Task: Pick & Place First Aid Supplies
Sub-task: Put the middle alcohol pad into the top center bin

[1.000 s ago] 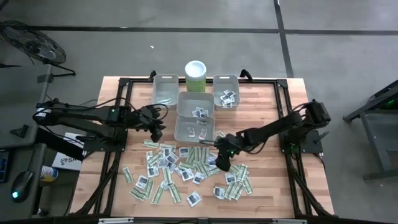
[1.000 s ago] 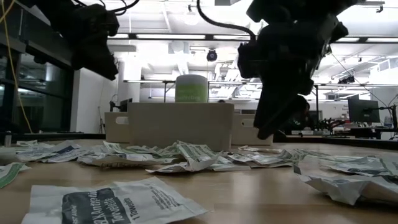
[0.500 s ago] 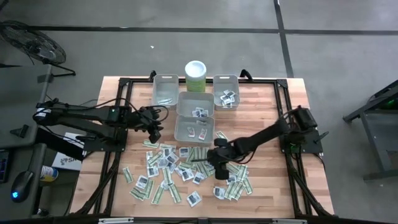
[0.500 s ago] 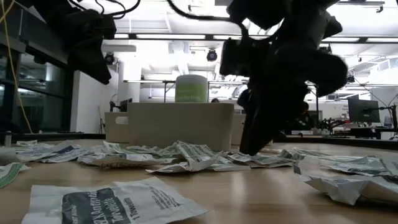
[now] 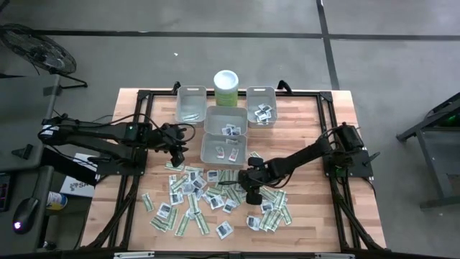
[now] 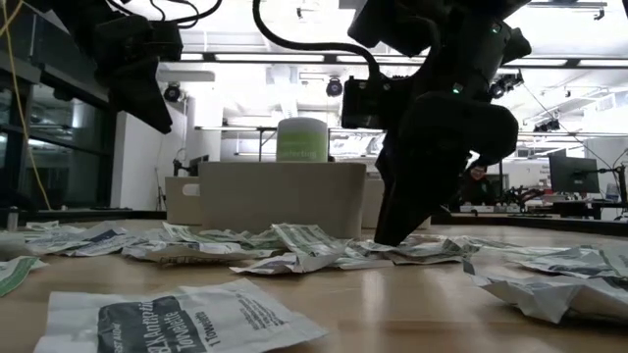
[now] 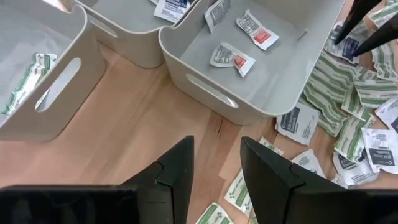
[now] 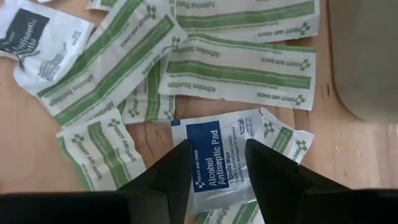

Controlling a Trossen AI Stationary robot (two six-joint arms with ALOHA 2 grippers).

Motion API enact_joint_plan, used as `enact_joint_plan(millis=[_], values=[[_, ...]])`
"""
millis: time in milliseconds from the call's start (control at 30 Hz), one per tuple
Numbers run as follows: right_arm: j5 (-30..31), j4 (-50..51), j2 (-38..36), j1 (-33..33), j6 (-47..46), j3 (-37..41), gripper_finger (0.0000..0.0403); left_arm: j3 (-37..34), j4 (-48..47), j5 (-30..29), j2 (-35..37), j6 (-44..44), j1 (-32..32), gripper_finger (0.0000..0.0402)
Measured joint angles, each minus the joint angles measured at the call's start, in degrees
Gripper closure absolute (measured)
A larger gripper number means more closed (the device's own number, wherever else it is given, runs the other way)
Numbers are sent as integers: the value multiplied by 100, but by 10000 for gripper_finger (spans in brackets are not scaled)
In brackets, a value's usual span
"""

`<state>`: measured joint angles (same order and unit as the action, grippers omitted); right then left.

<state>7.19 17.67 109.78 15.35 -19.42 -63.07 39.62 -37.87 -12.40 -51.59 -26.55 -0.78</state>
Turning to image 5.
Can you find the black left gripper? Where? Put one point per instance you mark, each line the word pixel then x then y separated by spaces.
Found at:
pixel 172 138

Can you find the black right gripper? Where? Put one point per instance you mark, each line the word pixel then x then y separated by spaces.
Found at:
pixel 257 174

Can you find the small red and white packet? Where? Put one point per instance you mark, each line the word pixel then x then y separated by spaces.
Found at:
pixel 233 155
pixel 219 152

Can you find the wide grey plastic bin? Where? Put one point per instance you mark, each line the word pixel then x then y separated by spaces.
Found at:
pixel 215 118
pixel 212 144

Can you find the white antiseptic towelette packet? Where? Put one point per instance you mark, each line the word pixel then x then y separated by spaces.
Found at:
pixel 236 131
pixel 265 107
pixel 258 113
pixel 216 202
pixel 262 119
pixel 230 205
pixel 206 196
pixel 212 176
pixel 164 210
pixel 176 199
pixel 266 207
pixel 268 115
pixel 198 183
pixel 193 176
pixel 224 230
pixel 253 222
pixel 190 214
pixel 226 131
pixel 187 188

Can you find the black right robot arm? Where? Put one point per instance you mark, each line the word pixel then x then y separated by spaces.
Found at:
pixel 305 154

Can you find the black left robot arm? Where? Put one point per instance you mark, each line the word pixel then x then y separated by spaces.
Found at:
pixel 93 135

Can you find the grey plastic bin with slots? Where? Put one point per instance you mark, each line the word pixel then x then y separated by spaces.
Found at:
pixel 261 95
pixel 190 102

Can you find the green wipes canister white lid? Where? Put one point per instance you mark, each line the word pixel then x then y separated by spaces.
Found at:
pixel 225 81

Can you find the white printed cardboard box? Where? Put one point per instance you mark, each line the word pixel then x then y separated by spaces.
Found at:
pixel 81 187

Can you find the black diagonal bar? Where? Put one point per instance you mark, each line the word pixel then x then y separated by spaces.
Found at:
pixel 68 167

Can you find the white and yellow can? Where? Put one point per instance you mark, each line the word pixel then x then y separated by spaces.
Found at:
pixel 56 200

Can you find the black wedge-shaped object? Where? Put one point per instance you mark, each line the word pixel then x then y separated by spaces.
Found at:
pixel 24 151

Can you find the grey side table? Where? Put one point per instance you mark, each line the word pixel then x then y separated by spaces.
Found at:
pixel 21 108

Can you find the grey desk top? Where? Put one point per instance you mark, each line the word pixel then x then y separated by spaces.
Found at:
pixel 25 183

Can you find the black floor fan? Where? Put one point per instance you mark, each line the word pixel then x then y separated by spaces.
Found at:
pixel 39 50

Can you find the black computer mouse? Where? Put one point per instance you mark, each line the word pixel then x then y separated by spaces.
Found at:
pixel 26 214

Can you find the black keypad device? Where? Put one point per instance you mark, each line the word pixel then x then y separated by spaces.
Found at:
pixel 4 192

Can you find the dark grey metal cart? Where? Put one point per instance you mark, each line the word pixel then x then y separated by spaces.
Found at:
pixel 433 169

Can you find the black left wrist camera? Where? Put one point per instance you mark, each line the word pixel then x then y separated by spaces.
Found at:
pixel 178 160

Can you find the silver mounting bracket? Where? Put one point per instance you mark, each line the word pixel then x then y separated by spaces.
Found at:
pixel 334 256
pixel 133 255

